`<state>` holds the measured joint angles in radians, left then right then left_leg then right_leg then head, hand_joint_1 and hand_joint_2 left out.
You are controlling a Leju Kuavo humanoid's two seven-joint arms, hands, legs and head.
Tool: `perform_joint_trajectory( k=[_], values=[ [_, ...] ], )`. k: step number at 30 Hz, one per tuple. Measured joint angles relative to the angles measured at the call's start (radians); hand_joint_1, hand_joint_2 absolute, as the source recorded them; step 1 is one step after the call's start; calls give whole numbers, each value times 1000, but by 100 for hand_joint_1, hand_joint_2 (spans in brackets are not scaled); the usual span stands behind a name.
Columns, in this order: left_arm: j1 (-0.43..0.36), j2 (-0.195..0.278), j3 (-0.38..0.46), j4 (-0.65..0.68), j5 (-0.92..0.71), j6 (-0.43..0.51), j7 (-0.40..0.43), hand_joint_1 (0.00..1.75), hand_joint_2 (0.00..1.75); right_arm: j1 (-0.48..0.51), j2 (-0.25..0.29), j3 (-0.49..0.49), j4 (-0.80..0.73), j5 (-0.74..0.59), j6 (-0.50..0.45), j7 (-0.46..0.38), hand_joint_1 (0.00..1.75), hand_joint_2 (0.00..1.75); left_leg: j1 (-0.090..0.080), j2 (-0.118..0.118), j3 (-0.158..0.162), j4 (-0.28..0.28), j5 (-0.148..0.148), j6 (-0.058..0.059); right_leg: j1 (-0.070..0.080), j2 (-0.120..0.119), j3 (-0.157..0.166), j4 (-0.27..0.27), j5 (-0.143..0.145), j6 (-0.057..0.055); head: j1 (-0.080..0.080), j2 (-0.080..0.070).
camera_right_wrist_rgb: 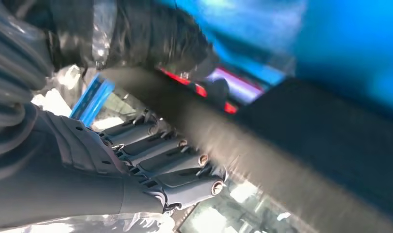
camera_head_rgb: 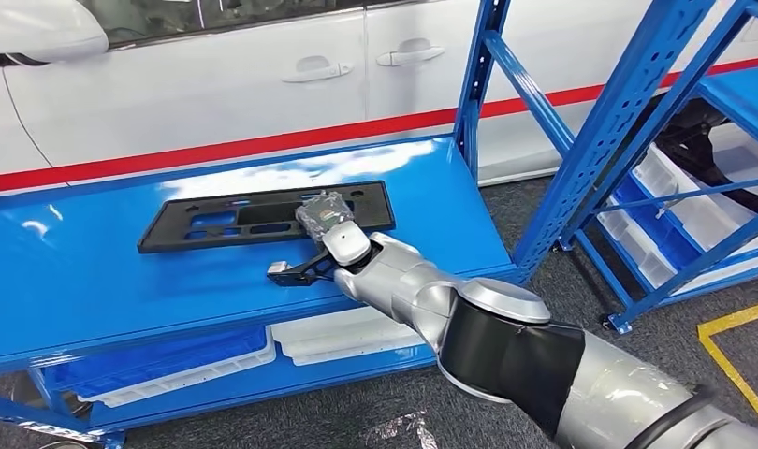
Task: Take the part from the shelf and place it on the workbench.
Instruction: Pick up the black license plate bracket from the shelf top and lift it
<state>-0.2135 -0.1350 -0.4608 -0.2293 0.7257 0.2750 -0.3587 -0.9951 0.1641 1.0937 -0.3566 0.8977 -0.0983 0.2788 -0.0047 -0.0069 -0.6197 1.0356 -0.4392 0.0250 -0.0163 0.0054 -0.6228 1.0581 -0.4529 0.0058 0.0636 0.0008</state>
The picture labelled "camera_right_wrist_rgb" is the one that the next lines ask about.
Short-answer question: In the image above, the blue metal shelf rack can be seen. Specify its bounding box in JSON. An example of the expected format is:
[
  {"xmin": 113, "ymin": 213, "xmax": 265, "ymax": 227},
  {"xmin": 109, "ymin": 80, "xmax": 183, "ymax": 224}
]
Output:
[{"xmin": 69, "ymin": 0, "xmax": 393, "ymax": 128}]

